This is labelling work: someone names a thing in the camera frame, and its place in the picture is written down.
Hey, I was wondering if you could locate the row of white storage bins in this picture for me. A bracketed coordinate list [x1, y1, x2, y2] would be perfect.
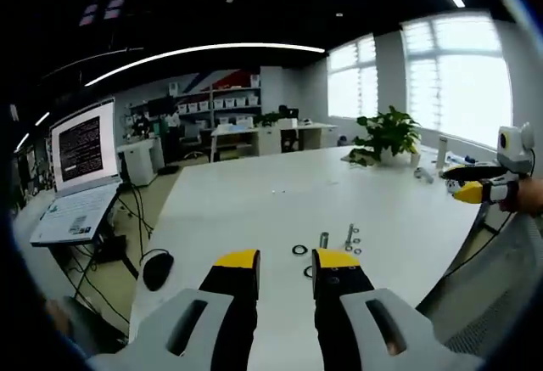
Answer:
[177, 95, 260, 113]

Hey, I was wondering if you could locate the green potted plant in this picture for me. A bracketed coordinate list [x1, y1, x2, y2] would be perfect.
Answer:
[354, 105, 423, 166]

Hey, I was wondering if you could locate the white upright box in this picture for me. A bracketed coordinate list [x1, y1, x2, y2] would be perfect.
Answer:
[436, 135, 449, 171]

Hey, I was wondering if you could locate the white office desk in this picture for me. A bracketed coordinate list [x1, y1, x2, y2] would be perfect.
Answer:
[210, 122, 339, 162]

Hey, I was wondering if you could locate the black computer mouse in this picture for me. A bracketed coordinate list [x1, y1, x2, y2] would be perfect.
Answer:
[143, 252, 175, 292]

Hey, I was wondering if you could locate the window with blinds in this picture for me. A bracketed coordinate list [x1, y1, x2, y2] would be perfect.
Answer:
[400, 14, 512, 147]
[328, 35, 378, 120]

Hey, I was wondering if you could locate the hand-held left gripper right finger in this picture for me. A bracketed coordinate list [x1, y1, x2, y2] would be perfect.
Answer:
[311, 247, 484, 371]

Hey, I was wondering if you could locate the small leafy desk plant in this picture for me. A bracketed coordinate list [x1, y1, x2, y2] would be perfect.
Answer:
[254, 111, 289, 128]

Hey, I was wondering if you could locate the white open laptop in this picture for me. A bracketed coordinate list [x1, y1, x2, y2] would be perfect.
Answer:
[29, 98, 125, 248]

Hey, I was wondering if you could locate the person's right hand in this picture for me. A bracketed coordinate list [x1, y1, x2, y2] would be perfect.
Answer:
[515, 177, 543, 215]

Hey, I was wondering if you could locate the black hanging cable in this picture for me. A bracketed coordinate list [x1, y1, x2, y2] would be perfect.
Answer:
[118, 183, 154, 240]

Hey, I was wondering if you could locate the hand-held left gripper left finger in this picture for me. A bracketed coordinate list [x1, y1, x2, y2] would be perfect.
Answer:
[87, 248, 260, 371]

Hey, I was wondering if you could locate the black laptop stand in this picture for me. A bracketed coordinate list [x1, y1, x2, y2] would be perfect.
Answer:
[42, 183, 141, 304]

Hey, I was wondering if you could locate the grey mesh office chair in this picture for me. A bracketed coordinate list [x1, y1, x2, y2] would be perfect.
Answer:
[417, 211, 543, 355]

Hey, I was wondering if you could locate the white storage shelf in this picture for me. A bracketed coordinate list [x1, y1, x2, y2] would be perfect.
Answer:
[169, 71, 262, 130]

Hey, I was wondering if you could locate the white cabinet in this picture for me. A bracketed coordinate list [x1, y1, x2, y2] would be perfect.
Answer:
[116, 137, 165, 188]

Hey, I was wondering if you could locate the black wall monitor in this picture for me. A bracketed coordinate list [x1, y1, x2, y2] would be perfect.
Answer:
[148, 97, 175, 115]

